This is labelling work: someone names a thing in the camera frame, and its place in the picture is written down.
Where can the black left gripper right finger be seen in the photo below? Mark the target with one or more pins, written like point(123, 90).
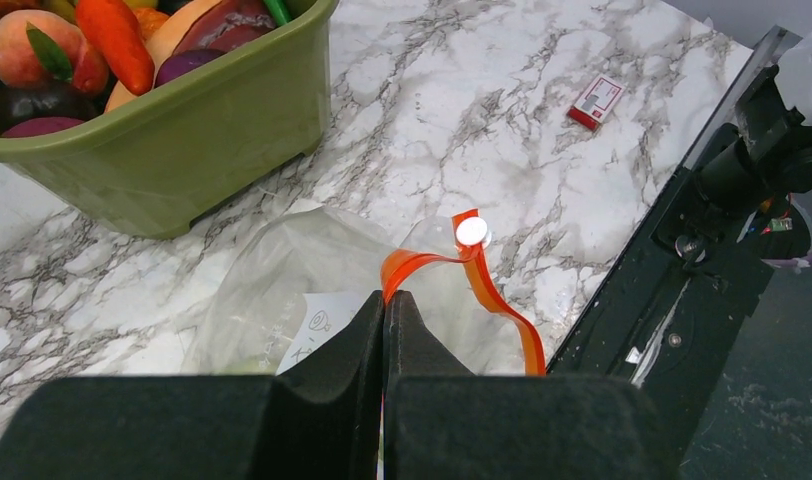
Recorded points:
point(441, 421)

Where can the dark plum toy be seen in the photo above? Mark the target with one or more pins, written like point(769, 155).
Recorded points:
point(56, 99)

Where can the clear zip bag orange zipper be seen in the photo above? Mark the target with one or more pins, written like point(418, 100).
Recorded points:
point(302, 278)

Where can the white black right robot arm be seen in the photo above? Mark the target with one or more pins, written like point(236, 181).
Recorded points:
point(772, 153)

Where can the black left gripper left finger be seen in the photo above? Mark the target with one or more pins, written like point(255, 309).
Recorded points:
point(318, 420)

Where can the black metal base rail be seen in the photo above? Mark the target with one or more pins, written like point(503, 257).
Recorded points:
point(668, 313)

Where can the white zipper slider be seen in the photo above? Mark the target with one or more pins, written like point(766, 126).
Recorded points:
point(473, 231)

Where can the small red white card box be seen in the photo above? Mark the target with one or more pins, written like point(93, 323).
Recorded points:
point(596, 101)

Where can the peach toy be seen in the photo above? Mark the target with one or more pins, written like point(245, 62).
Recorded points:
point(37, 46)

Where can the magenta sweet potato toy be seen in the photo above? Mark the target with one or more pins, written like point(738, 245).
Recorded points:
point(41, 126)

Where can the orange carrot toy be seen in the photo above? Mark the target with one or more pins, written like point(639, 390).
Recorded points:
point(112, 28)

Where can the green plastic bin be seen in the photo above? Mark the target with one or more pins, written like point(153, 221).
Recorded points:
point(153, 166)

